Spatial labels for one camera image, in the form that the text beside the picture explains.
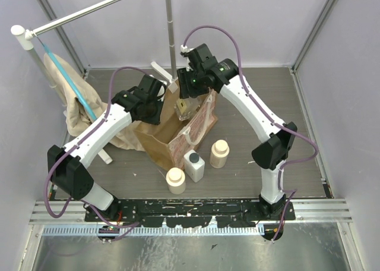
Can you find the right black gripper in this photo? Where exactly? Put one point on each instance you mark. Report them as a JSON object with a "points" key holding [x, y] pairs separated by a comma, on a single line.
{"points": [[186, 88]]}

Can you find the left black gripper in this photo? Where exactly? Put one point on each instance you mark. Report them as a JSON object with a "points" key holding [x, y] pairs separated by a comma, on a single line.
{"points": [[149, 113]]}

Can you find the clear bottle dark cap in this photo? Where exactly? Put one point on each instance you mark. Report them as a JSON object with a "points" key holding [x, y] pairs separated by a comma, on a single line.
{"points": [[186, 108]]}

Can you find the brown canvas tote bag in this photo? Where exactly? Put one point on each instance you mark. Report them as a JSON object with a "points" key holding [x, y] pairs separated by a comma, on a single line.
{"points": [[167, 142]]}

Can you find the beige bottle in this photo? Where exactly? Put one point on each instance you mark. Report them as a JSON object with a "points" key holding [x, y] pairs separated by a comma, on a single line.
{"points": [[175, 179], [219, 153]]}

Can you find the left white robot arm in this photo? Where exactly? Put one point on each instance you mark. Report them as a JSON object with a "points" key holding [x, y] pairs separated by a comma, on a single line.
{"points": [[68, 165]]}

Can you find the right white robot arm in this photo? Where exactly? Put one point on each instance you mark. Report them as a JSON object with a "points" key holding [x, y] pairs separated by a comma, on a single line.
{"points": [[275, 135]]}

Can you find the white square bottle dark cap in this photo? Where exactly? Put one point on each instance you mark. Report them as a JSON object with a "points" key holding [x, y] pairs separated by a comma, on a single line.
{"points": [[194, 166]]}

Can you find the beige bottle front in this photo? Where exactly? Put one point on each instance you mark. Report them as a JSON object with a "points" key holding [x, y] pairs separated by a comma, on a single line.
{"points": [[175, 179]]}

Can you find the teal hanger rod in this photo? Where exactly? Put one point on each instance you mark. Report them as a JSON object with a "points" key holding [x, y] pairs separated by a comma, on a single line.
{"points": [[68, 79]]}

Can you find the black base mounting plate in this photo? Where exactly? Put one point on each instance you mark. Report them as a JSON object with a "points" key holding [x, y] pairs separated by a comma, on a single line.
{"points": [[190, 213]]}

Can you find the white metal clothes rack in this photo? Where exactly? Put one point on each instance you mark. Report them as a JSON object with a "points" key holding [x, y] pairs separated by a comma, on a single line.
{"points": [[24, 36]]}

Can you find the aluminium front rail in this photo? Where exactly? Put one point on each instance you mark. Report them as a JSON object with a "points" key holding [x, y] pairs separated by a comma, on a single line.
{"points": [[315, 210]]}

